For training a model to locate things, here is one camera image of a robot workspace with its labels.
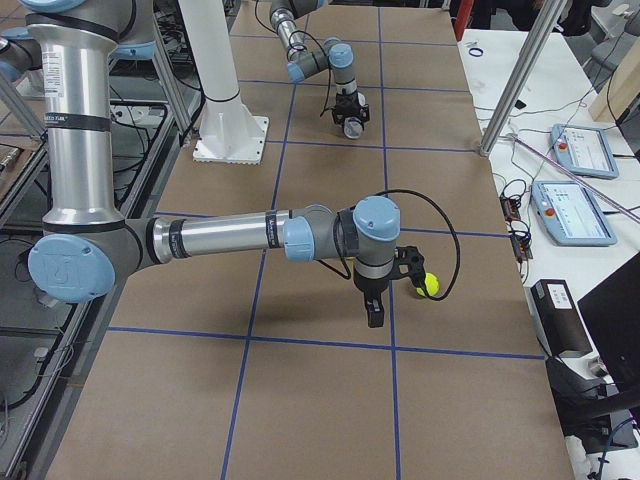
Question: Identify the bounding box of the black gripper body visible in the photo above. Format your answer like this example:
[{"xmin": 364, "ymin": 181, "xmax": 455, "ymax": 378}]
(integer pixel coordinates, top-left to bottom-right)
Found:
[
  {"xmin": 331, "ymin": 91, "xmax": 370, "ymax": 126},
  {"xmin": 353, "ymin": 259, "xmax": 399, "ymax": 300}
]

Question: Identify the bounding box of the white blue tennis ball can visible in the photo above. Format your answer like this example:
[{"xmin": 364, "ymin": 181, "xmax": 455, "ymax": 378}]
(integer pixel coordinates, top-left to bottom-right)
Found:
[{"xmin": 342, "ymin": 117, "xmax": 364, "ymax": 140}]

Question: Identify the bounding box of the yellow tennis ball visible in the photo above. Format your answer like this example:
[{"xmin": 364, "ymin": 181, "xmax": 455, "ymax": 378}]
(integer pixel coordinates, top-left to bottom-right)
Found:
[{"xmin": 416, "ymin": 272, "xmax": 440, "ymax": 297}]

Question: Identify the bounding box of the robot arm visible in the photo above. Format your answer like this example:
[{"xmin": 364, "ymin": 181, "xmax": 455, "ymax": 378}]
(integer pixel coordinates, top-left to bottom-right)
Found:
[
  {"xmin": 269, "ymin": 1, "xmax": 370, "ymax": 139},
  {"xmin": 18, "ymin": 1, "xmax": 402, "ymax": 328}
]

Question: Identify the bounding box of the small electronics board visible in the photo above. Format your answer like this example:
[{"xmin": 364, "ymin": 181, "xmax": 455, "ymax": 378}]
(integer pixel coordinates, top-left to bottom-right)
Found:
[{"xmin": 499, "ymin": 194, "xmax": 533, "ymax": 263}]

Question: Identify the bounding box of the black box with label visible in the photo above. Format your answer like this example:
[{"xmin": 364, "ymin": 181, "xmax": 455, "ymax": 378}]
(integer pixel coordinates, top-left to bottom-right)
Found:
[{"xmin": 530, "ymin": 279, "xmax": 593, "ymax": 358}]

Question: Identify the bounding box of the near teach pendant tablet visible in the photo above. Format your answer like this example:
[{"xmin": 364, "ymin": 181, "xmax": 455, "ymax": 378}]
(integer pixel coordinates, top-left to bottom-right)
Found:
[{"xmin": 531, "ymin": 181, "xmax": 617, "ymax": 247}]

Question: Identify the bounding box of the teach pendant tablet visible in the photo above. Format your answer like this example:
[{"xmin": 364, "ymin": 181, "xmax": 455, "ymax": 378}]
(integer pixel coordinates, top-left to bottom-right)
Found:
[
  {"xmin": 531, "ymin": 181, "xmax": 617, "ymax": 247},
  {"xmin": 550, "ymin": 124, "xmax": 619, "ymax": 180}
]

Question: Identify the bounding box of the black monitor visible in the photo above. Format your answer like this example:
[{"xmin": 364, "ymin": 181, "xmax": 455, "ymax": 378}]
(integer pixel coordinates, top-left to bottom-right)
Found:
[{"xmin": 578, "ymin": 254, "xmax": 639, "ymax": 389}]

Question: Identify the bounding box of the far teach pendant tablet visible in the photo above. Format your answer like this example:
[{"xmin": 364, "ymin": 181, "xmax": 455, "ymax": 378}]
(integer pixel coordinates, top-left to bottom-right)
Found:
[{"xmin": 550, "ymin": 124, "xmax": 619, "ymax": 180}]

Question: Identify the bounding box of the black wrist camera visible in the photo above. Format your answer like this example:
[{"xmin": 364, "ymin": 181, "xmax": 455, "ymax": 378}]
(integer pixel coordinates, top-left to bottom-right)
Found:
[{"xmin": 390, "ymin": 246, "xmax": 427, "ymax": 293}]

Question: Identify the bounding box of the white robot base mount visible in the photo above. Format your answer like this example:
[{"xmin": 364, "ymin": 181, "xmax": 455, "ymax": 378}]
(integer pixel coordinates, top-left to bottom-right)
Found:
[{"xmin": 179, "ymin": 0, "xmax": 269, "ymax": 165}]

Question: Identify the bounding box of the aluminium frame post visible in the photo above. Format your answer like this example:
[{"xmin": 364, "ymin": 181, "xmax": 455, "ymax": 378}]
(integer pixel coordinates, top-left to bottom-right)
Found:
[{"xmin": 478, "ymin": 0, "xmax": 567, "ymax": 157}]

